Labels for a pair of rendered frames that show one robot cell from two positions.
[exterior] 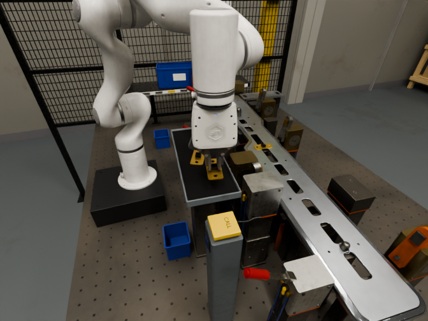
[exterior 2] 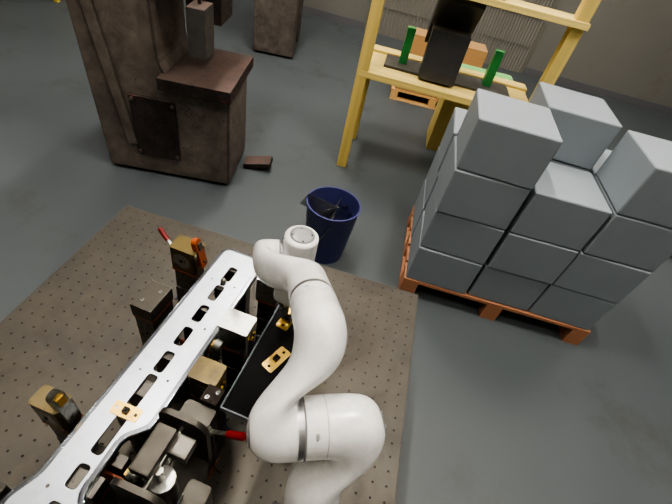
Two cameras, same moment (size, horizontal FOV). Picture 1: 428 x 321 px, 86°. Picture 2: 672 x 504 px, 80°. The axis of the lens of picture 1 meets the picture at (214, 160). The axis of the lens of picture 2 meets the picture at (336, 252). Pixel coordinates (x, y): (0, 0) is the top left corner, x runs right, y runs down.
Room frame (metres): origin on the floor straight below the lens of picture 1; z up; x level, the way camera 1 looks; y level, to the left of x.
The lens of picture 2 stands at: (1.09, 0.36, 2.19)
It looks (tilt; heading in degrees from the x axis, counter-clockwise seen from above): 43 degrees down; 203
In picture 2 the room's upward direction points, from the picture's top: 15 degrees clockwise
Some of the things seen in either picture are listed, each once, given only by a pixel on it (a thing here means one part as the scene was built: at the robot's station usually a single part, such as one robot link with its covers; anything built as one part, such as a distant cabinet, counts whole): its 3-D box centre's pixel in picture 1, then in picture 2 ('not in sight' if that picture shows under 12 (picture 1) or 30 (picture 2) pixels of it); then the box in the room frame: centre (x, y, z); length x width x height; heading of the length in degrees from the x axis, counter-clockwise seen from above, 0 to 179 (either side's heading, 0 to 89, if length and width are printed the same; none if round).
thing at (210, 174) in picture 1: (213, 167); (288, 317); (0.46, 0.00, 1.20); 0.08 x 0.04 x 0.01; 7
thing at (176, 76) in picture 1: (179, 74); not in sight; (1.69, 0.25, 1.10); 0.30 x 0.17 x 0.13; 99
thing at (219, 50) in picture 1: (215, 50); (297, 253); (0.47, 0.00, 1.48); 0.09 x 0.08 x 0.13; 130
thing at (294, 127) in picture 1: (288, 156); (64, 423); (0.99, -0.39, 0.87); 0.12 x 0.07 x 0.35; 104
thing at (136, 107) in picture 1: (132, 121); not in sight; (0.93, 0.37, 1.10); 0.19 x 0.12 x 0.24; 130
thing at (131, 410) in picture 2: (263, 145); (125, 410); (0.88, -0.22, 1.01); 0.08 x 0.04 x 0.01; 105
